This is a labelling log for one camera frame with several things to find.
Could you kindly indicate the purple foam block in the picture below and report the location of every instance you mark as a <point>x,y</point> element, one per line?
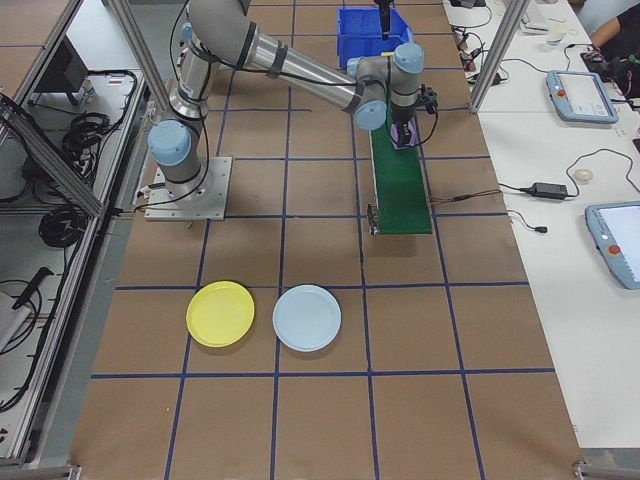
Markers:
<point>395,136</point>

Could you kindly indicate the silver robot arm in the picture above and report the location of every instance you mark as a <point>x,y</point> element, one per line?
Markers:
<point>300,65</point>

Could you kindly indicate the light blue plastic plate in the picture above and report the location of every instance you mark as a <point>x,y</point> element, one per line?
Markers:
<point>307,317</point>

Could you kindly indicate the yellow plastic plate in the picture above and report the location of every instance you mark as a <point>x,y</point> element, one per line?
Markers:
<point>220,314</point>

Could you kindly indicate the blue plastic storage bin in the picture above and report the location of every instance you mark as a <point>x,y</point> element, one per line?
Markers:
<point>360,30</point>

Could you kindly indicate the green conveyor belt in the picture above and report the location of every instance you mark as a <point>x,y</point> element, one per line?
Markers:
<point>400,190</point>

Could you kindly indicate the black power adapter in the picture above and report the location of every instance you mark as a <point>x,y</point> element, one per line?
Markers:
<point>549,189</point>

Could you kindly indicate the white round object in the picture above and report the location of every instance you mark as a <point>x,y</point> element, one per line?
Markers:
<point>560,34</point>

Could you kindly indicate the grey blue teach pendant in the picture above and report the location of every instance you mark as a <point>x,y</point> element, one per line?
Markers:
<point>620,240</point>
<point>582,97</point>

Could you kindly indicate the beige round object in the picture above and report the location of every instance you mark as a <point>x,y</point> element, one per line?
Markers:
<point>583,174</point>

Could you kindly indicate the black device with red button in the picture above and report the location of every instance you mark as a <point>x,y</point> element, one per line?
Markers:
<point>612,67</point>

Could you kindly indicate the person in black shirt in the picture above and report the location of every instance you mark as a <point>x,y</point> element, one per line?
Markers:
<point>627,20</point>

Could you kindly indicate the black box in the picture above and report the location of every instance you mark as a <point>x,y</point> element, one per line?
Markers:
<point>62,70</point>

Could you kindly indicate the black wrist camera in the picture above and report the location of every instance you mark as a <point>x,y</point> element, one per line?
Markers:
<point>427,97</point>

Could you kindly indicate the aluminium profile post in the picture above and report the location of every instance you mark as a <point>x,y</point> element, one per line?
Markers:
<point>492,55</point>

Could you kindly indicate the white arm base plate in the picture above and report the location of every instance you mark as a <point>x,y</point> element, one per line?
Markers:
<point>215,200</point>

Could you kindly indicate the V-shaped metal bar frame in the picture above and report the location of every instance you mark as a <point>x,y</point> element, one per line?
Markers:
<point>55,162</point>

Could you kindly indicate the aluminium corner rail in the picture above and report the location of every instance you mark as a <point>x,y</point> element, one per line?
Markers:
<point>45,472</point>
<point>607,468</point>

